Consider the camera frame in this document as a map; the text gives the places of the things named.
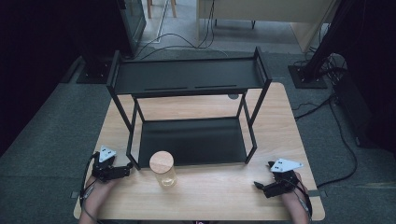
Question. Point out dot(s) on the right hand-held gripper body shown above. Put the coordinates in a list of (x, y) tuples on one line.
[(281, 182)]

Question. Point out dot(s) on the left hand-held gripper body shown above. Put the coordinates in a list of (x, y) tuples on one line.
[(105, 170)]

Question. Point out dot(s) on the glass jar with wooden lid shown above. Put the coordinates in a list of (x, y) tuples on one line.
[(162, 166)]

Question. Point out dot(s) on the black metal two-tier rack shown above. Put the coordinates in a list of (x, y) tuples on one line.
[(190, 77)]

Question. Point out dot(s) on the person's right hand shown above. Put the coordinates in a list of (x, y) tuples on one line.
[(292, 194)]

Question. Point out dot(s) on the person's left hand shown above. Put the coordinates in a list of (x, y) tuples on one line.
[(100, 188)]

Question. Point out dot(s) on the black box on floor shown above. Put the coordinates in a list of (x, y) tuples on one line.
[(353, 105)]

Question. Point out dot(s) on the black slanted stand with base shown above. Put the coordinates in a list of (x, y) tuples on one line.
[(323, 46)]

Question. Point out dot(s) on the glass-fronted dark cabinet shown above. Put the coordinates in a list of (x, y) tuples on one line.
[(132, 25)]

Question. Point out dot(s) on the beige wooden furniture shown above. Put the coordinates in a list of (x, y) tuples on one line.
[(267, 9)]

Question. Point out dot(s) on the wooden chair legs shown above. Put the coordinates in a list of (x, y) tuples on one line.
[(149, 9)]

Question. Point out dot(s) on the black stand base plate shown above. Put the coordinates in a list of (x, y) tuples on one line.
[(93, 73)]

